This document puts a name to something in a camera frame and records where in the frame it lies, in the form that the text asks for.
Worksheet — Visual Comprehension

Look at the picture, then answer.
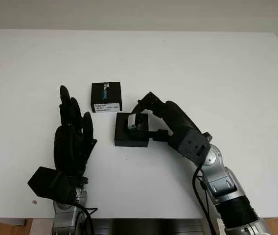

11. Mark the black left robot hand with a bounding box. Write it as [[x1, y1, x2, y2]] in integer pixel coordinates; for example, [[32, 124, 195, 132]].
[[53, 85, 98, 183]]

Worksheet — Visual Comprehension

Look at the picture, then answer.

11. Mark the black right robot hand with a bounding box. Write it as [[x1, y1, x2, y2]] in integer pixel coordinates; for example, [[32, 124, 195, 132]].
[[130, 92, 201, 150]]

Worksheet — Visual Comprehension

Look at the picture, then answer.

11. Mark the small silver depth camera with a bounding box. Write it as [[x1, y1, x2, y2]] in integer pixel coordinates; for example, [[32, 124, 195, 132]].
[[127, 113, 148, 131]]

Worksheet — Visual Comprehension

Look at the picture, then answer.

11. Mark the black RealSense box lid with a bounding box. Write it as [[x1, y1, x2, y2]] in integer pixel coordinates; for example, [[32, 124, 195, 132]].
[[91, 81, 122, 114]]

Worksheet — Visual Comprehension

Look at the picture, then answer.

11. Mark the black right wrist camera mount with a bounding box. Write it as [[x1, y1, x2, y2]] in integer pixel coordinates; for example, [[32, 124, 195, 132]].
[[177, 129, 213, 165]]

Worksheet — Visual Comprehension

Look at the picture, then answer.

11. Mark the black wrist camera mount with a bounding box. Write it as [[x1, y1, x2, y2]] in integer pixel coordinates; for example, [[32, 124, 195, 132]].
[[27, 166, 77, 204], [177, 129, 213, 165]]

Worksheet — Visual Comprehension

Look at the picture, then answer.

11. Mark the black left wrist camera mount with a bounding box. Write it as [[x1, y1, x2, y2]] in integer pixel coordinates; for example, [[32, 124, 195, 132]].
[[27, 166, 77, 204]]

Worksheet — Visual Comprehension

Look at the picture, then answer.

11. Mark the black camera box base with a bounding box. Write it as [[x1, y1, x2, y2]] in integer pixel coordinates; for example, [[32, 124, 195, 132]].
[[114, 112, 150, 148]]

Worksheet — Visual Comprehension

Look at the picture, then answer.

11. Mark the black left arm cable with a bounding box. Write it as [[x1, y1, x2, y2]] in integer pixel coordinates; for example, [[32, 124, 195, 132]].
[[74, 202, 98, 235]]

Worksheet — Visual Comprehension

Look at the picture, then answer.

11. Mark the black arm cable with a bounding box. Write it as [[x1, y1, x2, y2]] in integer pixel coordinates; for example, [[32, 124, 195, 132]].
[[74, 202, 98, 235], [192, 165, 218, 235]]

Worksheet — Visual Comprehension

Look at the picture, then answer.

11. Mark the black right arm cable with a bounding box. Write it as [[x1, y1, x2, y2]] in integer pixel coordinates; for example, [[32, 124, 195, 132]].
[[192, 165, 218, 235]]

